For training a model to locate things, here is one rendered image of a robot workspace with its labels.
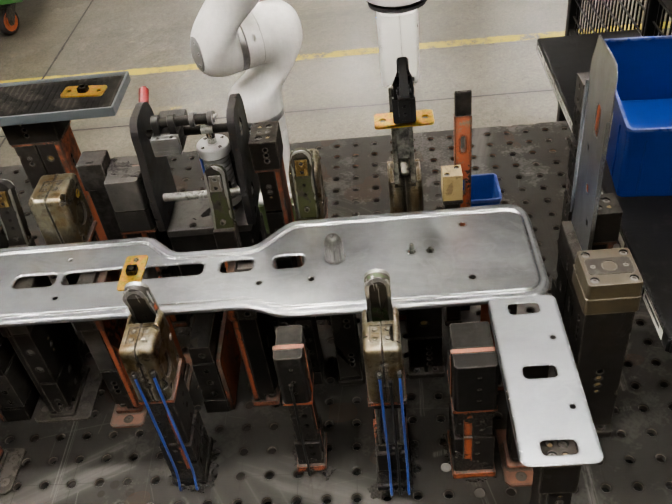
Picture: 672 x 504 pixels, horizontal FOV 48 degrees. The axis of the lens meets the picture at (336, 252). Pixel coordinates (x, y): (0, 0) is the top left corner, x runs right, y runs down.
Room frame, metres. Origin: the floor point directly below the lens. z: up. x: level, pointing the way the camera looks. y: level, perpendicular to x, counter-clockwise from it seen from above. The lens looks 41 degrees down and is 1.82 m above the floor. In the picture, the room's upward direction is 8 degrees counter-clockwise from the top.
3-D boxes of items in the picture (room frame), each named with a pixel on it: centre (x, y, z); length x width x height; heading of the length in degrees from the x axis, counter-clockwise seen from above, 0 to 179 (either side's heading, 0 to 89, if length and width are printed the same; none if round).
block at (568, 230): (0.89, -0.38, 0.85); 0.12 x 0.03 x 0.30; 175
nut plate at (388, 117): (0.92, -0.12, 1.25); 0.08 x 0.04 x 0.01; 85
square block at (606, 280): (0.77, -0.38, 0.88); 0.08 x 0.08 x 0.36; 85
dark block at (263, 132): (1.16, 0.10, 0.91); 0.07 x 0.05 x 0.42; 175
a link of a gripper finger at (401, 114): (0.90, -0.12, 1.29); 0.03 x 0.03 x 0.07; 85
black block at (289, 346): (0.77, 0.09, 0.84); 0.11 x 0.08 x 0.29; 175
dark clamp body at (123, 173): (1.17, 0.35, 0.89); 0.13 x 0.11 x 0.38; 175
